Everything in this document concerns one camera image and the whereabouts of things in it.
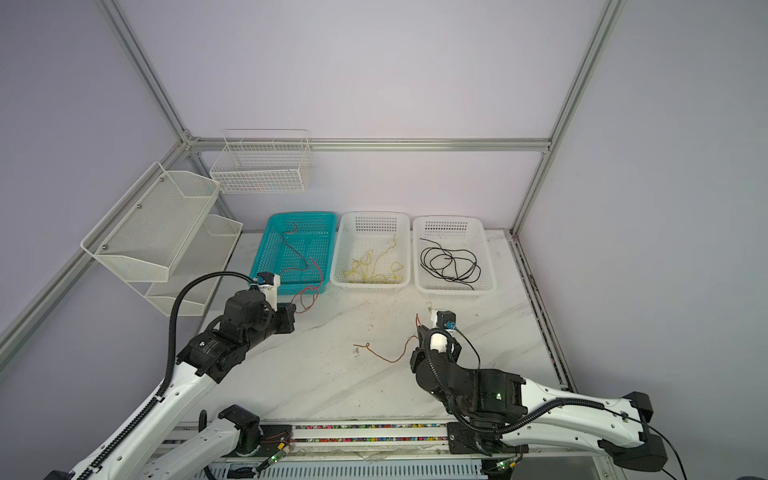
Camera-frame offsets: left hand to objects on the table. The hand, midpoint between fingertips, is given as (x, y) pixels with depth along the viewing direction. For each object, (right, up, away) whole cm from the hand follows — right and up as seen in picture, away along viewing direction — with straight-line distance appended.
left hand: (292, 309), depth 76 cm
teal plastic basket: (-11, +18, +39) cm, 44 cm away
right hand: (+31, -4, -7) cm, 32 cm away
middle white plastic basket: (+13, +24, +43) cm, 51 cm away
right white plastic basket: (+50, +23, +39) cm, 67 cm away
